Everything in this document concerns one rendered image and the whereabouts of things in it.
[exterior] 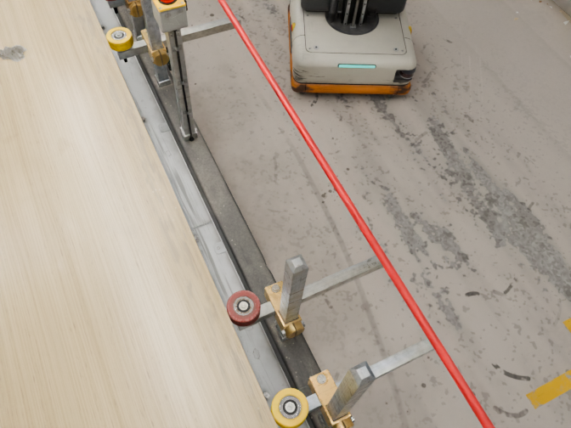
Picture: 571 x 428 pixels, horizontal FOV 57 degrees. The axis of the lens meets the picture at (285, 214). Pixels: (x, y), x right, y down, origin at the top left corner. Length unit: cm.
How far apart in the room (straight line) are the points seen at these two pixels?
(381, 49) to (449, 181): 74
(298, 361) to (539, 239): 157
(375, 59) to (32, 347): 204
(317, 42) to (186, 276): 174
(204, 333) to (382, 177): 158
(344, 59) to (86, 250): 173
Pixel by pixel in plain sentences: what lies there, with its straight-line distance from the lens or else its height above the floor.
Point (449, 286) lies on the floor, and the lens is 241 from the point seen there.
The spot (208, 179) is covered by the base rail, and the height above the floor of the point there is 70.
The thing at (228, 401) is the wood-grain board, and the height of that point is 90.
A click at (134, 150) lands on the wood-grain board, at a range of 151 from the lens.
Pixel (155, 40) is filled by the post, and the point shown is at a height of 90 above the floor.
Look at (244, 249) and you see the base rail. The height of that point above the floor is 70.
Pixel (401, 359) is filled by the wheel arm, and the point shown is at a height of 83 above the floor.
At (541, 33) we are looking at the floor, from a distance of 370.
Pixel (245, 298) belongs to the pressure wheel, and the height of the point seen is 90.
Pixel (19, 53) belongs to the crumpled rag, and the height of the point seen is 90.
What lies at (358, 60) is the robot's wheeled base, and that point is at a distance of 271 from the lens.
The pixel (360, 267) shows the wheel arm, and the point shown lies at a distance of 141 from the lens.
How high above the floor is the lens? 207
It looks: 59 degrees down
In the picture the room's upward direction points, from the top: 6 degrees clockwise
